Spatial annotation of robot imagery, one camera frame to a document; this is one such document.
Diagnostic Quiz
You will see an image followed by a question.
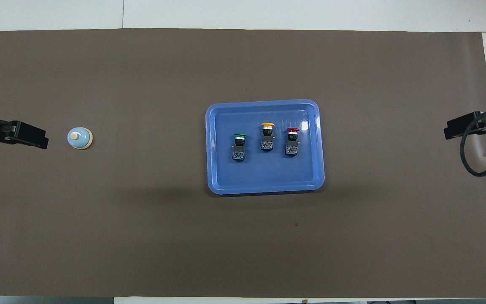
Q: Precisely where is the red mushroom push button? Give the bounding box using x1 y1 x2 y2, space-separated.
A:
285 127 300 157

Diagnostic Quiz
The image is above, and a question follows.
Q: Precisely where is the yellow mushroom push button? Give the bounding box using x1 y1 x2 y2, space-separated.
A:
260 122 275 152

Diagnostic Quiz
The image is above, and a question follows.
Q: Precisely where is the green mushroom push button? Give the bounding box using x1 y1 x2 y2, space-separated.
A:
231 133 248 162

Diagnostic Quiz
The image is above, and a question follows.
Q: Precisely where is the light blue service bell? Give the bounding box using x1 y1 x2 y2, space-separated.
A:
67 127 94 150

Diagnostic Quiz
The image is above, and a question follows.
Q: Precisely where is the blue plastic tray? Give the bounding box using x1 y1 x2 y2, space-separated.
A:
205 99 326 195

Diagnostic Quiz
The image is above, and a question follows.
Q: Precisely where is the brown paper table mat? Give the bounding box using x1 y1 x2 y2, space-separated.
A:
0 28 486 299

